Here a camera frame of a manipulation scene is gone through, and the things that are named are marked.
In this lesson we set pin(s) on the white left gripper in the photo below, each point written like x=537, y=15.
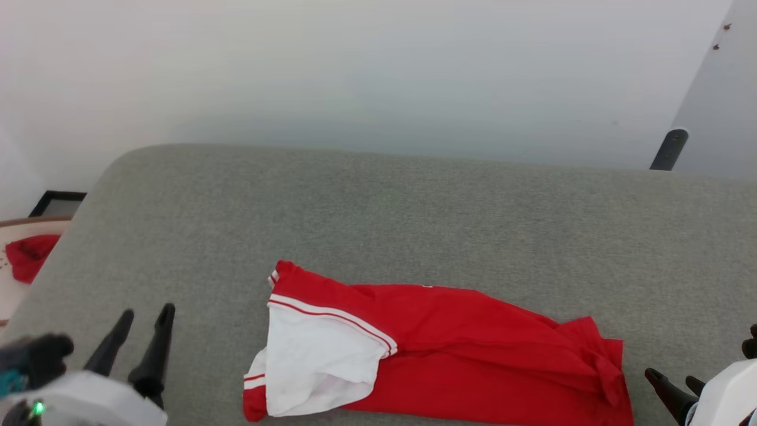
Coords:
x=89, y=402

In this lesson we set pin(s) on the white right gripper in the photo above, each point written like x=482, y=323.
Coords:
x=730, y=396

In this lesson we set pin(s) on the red and white jersey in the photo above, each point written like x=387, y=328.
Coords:
x=473, y=349

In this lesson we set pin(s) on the white basket with brown rim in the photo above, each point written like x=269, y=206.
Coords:
x=9, y=296

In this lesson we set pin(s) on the red cloth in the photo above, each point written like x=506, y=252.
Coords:
x=29, y=257

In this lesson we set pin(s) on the grey fabric sofa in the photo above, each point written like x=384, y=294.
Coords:
x=414, y=219

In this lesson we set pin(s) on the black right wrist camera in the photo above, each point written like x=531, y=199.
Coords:
x=751, y=343

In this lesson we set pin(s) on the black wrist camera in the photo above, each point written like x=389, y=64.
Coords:
x=41, y=355
x=751, y=343

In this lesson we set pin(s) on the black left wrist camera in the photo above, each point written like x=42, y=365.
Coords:
x=41, y=355

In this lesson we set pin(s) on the black picture frame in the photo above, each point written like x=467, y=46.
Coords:
x=59, y=204

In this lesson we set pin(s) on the dark grey post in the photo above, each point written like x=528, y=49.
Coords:
x=669, y=151

